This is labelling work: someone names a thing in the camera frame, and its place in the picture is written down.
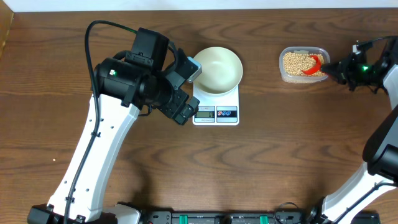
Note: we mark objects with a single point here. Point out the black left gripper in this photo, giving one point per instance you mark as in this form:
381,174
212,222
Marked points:
178,96

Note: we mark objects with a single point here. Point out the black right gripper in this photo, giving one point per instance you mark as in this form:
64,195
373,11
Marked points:
343,70

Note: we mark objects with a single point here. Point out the red measuring scoop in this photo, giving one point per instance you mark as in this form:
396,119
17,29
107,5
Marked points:
315,68

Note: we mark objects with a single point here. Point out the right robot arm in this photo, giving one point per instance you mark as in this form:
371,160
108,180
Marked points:
378,172

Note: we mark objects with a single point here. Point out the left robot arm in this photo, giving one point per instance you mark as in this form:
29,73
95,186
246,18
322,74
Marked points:
149,75

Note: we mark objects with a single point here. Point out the white digital kitchen scale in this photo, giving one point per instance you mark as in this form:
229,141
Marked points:
217,109

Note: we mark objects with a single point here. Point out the cream bowl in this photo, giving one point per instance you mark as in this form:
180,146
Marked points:
222,70

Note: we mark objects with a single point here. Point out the clear plastic container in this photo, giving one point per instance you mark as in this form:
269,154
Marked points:
301,79

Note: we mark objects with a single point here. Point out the soybeans in container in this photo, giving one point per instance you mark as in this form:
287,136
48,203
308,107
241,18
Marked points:
294,63

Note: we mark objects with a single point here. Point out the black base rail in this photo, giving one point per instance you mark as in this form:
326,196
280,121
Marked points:
230,216

